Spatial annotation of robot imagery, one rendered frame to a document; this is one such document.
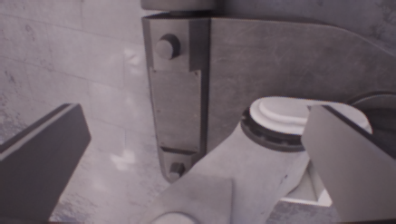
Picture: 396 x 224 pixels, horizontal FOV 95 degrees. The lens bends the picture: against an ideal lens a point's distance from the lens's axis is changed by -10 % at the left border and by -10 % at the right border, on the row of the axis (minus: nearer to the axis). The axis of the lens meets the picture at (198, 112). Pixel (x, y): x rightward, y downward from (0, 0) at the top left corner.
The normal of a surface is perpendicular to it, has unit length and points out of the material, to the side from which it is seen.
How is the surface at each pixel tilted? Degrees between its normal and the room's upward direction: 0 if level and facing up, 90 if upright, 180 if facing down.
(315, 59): 0
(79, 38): 0
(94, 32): 0
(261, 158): 90
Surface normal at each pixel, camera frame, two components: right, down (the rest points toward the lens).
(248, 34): -0.20, 0.51
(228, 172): 0.00, -0.86
